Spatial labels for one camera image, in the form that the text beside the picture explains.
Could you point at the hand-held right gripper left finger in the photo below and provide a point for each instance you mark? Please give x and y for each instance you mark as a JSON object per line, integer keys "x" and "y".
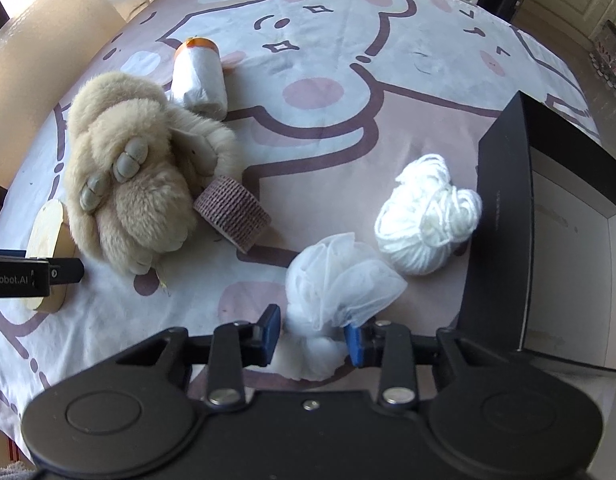
{"x": 271, "y": 331}

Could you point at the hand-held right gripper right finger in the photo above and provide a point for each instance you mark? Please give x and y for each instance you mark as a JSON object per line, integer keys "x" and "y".
{"x": 356, "y": 346}

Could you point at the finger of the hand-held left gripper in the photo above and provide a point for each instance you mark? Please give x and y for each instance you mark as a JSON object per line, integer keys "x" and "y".
{"x": 65, "y": 271}

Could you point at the round wooden board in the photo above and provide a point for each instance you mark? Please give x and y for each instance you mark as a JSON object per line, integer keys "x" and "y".
{"x": 45, "y": 230}

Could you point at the beige plush toy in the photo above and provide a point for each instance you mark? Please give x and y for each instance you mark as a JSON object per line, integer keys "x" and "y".
{"x": 138, "y": 200}

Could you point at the black cardboard box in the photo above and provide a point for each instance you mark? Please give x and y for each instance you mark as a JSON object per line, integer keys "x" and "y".
{"x": 502, "y": 210}

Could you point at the brown bandage roll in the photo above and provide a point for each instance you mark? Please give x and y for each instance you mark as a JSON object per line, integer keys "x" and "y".
{"x": 228, "y": 215}

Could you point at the white yarn ball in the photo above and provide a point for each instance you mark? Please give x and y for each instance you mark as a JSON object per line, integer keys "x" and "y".
{"x": 422, "y": 230}

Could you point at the white bag roll orange core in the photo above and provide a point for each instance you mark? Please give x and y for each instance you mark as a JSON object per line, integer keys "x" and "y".
{"x": 198, "y": 80}

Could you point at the printed blanket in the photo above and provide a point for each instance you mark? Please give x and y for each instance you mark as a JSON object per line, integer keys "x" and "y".
{"x": 328, "y": 70}

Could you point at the rack of bottles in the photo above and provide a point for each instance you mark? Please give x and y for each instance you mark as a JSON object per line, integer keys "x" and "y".
{"x": 610, "y": 57}

